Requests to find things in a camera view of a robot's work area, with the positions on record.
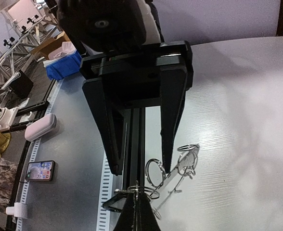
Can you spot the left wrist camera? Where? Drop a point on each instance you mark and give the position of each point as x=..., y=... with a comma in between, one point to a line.
x=122, y=26

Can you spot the silver key black tag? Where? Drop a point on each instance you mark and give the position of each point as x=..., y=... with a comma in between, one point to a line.
x=116, y=203

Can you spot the smartphone with lit screen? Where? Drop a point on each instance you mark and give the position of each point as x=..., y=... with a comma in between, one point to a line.
x=40, y=171

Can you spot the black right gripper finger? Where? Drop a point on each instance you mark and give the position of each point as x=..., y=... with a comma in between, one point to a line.
x=137, y=214

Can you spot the white oval case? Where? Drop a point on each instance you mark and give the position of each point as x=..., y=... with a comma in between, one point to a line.
x=41, y=127

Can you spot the blue plastic bin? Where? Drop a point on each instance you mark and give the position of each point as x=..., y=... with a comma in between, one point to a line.
x=60, y=68

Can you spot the black right frame post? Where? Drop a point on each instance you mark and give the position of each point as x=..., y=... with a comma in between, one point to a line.
x=279, y=31

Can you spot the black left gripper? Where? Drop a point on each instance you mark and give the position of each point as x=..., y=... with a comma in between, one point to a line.
x=157, y=75

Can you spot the black front rail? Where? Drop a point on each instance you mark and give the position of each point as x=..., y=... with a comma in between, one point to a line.
x=134, y=148

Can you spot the cardboard box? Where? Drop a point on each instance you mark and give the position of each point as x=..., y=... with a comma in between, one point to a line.
x=50, y=45

